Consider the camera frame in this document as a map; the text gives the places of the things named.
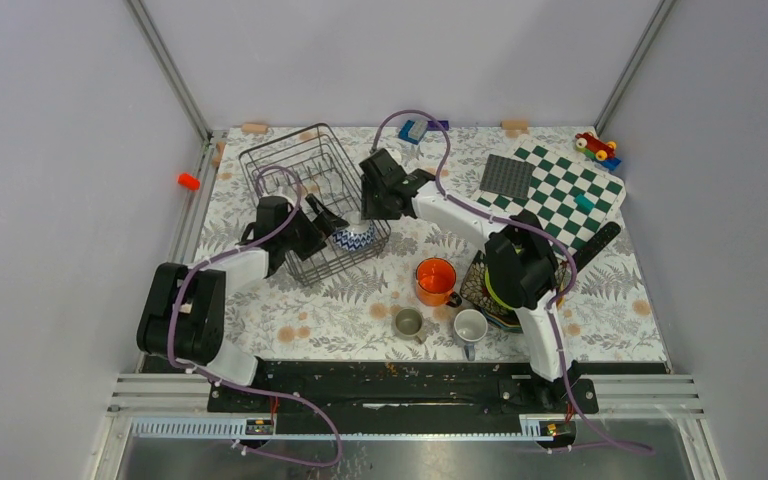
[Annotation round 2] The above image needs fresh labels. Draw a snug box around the beige small cup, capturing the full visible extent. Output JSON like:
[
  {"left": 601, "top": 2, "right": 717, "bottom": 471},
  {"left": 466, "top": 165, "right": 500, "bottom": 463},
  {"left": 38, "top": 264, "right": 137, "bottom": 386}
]
[{"left": 393, "top": 308, "right": 427, "bottom": 344}]

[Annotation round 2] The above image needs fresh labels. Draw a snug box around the grey cup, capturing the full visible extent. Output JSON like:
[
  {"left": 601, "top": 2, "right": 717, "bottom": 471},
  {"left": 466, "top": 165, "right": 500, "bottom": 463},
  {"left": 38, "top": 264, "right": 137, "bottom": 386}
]
[{"left": 452, "top": 309, "right": 488, "bottom": 361}]

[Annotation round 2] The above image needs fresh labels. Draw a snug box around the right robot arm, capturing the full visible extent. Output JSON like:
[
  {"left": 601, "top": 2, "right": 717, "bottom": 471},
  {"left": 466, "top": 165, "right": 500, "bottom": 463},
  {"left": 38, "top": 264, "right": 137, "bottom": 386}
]
[{"left": 359, "top": 148, "right": 574, "bottom": 412}]

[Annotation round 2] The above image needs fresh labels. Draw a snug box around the purple lego brick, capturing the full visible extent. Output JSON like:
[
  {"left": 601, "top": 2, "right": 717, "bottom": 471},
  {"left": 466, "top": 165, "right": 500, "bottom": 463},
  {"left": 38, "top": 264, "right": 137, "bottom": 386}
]
[{"left": 428, "top": 120, "right": 450, "bottom": 131}]

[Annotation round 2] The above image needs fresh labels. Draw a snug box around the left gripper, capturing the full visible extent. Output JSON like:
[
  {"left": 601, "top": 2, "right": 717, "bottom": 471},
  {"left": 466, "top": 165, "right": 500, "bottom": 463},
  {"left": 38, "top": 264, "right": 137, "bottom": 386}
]
[{"left": 279, "top": 194, "right": 348, "bottom": 260}]

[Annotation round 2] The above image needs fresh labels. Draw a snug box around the blue white patterned bowl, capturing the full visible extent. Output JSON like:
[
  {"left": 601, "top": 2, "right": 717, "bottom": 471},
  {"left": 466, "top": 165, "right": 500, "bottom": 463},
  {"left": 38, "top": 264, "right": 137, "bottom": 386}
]
[{"left": 331, "top": 211, "right": 377, "bottom": 252}]

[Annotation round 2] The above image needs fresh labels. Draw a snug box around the green white checkerboard mat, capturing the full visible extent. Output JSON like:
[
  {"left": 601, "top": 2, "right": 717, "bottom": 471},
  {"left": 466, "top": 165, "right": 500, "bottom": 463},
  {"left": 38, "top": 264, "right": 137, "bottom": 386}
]
[{"left": 472, "top": 135, "right": 626, "bottom": 253}]

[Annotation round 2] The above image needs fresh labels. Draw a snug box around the grey lego baseplate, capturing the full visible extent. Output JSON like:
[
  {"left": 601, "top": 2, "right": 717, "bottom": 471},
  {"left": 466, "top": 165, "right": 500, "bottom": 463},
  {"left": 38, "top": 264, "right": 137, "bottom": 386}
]
[{"left": 479, "top": 154, "right": 535, "bottom": 200}]

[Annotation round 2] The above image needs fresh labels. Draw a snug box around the floral table mat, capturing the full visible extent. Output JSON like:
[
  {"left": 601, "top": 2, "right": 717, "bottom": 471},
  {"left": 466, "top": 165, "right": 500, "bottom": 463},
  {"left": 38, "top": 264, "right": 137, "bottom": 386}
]
[{"left": 168, "top": 125, "right": 669, "bottom": 364}]

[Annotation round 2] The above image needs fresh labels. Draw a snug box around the teal small block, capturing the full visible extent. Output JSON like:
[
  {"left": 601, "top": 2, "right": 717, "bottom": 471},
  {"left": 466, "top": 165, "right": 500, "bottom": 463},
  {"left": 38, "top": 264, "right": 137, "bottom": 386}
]
[{"left": 574, "top": 194, "right": 595, "bottom": 214}]

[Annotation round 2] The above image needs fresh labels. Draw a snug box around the blue grey lego brick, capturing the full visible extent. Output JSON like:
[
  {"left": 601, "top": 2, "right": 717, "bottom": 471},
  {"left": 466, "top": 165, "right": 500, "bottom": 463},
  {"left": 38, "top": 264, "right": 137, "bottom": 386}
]
[{"left": 397, "top": 120, "right": 428, "bottom": 145}]

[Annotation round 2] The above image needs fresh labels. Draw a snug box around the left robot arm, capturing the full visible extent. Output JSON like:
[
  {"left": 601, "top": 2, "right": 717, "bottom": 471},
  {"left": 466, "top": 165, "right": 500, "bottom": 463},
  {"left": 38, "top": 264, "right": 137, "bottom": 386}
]
[{"left": 136, "top": 194, "right": 349, "bottom": 411}]

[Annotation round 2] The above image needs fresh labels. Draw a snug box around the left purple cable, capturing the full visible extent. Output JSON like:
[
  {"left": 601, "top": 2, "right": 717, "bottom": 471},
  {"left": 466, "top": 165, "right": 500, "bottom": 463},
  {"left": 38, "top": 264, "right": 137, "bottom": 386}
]
[{"left": 165, "top": 165, "right": 344, "bottom": 468}]

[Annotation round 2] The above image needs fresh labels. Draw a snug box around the black square plate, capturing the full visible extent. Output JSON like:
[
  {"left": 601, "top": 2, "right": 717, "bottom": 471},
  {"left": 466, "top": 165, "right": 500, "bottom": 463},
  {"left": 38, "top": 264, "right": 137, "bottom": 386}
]
[{"left": 458, "top": 248, "right": 571, "bottom": 326}]

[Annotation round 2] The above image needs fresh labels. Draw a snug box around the orange red wall button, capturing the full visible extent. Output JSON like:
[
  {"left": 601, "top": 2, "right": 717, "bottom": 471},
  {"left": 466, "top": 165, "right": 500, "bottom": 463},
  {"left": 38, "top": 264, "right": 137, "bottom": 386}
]
[{"left": 177, "top": 173, "right": 201, "bottom": 191}]

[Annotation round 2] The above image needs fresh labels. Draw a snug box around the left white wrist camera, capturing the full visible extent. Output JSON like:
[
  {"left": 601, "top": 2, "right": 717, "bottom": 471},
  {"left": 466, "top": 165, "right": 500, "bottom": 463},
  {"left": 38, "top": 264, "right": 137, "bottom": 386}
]
[{"left": 266, "top": 186, "right": 298, "bottom": 205}]

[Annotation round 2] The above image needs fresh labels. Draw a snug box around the green utensil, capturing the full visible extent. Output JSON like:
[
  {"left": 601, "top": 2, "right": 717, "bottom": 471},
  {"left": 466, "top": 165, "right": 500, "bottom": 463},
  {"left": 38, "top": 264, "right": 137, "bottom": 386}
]
[{"left": 484, "top": 267, "right": 514, "bottom": 311}]

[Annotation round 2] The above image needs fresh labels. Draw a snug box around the colourful toy car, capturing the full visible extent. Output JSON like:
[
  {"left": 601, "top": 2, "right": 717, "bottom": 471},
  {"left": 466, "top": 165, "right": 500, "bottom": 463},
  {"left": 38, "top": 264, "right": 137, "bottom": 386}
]
[{"left": 575, "top": 132, "right": 622, "bottom": 172}]

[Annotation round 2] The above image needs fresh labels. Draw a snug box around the purple cable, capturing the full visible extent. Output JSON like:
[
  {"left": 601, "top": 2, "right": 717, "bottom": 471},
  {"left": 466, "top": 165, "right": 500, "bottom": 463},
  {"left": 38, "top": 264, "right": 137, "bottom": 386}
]
[
  {"left": 370, "top": 109, "right": 657, "bottom": 457},
  {"left": 165, "top": 165, "right": 344, "bottom": 468}
]

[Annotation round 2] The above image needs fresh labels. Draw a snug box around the black wire dish rack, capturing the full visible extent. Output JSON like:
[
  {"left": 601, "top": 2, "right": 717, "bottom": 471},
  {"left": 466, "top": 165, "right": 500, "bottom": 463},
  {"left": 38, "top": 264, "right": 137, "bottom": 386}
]
[{"left": 237, "top": 123, "right": 391, "bottom": 286}]

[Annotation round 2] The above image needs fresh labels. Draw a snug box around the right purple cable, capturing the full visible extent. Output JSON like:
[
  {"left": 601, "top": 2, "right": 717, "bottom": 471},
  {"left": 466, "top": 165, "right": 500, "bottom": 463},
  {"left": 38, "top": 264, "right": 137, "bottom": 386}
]
[{"left": 370, "top": 109, "right": 657, "bottom": 457}]

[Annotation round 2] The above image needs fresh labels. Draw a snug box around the orange cup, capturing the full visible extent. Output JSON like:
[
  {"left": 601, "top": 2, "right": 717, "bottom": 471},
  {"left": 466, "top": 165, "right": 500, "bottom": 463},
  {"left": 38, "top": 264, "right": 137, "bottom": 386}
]
[{"left": 415, "top": 257, "right": 463, "bottom": 308}]

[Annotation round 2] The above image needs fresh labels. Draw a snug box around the blue dotted plate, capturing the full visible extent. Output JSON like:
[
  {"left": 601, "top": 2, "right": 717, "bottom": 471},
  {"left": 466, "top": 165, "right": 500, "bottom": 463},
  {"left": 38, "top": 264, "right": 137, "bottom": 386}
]
[{"left": 481, "top": 310, "right": 522, "bottom": 333}]

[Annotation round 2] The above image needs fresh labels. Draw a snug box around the tan wooden block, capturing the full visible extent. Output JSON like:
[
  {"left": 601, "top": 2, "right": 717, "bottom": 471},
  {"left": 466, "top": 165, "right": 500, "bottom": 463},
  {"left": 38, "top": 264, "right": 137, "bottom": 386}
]
[
  {"left": 500, "top": 119, "right": 529, "bottom": 132},
  {"left": 240, "top": 122, "right": 270, "bottom": 135}
]

